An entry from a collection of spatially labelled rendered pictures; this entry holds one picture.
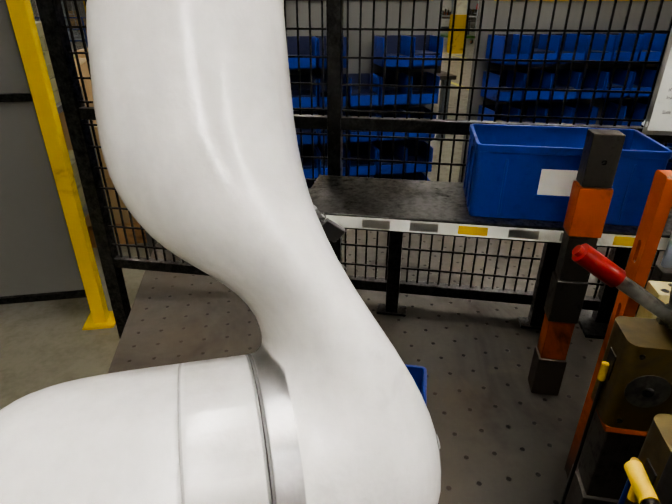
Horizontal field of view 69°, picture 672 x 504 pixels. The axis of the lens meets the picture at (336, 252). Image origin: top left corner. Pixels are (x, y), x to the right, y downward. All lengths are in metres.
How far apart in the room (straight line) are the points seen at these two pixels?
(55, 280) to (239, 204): 2.38
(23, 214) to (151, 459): 2.27
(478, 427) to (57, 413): 0.79
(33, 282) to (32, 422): 2.37
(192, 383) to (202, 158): 0.10
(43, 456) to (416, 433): 0.16
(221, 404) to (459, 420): 0.75
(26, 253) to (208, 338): 1.53
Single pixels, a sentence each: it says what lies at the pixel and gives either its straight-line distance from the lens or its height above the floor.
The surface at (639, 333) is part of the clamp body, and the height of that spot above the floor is 1.05.
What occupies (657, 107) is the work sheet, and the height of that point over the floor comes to 1.20.
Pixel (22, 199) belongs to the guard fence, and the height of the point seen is 0.64.
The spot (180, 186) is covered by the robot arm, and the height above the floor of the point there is 1.30.
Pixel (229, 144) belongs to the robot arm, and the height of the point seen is 1.31.
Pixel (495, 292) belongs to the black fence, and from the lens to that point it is 1.21.
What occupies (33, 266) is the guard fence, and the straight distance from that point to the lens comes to 2.57.
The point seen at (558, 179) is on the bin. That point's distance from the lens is 0.91.
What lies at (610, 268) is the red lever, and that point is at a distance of 0.57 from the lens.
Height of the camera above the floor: 1.37
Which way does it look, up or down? 27 degrees down
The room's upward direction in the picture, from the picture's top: straight up
